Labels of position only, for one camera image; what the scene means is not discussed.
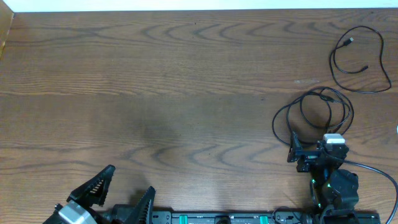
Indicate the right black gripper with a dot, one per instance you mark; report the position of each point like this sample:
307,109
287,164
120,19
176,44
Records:
308,157

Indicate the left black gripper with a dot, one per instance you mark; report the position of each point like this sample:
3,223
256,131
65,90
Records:
85,196

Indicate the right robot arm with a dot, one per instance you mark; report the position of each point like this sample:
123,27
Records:
334,190

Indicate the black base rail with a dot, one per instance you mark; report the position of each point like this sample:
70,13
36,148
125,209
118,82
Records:
280,216

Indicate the wooden side panel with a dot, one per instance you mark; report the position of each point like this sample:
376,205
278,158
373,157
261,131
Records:
6,18

